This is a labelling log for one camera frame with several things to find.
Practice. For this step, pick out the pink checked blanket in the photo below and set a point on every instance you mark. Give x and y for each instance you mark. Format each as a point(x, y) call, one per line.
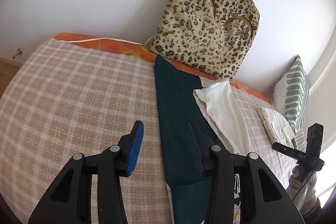
point(65, 95)

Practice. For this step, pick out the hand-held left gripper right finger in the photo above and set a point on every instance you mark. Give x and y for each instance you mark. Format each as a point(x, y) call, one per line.
point(195, 153)

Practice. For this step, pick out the orange floral bed sheet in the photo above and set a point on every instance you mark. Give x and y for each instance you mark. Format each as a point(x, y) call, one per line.
point(115, 47)

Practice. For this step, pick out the crumpled white shirt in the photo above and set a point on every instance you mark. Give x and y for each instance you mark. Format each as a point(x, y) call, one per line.
point(275, 121)

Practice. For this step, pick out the wooden cabinet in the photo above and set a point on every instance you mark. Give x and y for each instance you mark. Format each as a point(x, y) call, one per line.
point(6, 69)

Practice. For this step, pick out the person's right hand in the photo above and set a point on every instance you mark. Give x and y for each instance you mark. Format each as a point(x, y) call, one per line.
point(296, 174)

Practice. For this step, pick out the metal cabinet knob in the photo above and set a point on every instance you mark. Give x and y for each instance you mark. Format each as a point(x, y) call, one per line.
point(17, 52)

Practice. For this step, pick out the cream and teal printed t-shirt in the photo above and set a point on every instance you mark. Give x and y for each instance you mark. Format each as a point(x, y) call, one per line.
point(176, 113)

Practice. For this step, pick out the leopard print cushion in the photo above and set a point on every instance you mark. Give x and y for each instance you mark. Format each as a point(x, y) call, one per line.
point(204, 29)

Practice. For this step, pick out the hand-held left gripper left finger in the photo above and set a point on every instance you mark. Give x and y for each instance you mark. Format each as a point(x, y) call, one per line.
point(135, 150)

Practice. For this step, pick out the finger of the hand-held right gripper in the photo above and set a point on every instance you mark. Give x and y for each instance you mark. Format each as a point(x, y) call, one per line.
point(284, 149)

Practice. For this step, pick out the green striped white cushion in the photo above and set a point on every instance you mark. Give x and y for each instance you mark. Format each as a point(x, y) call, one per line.
point(294, 92)

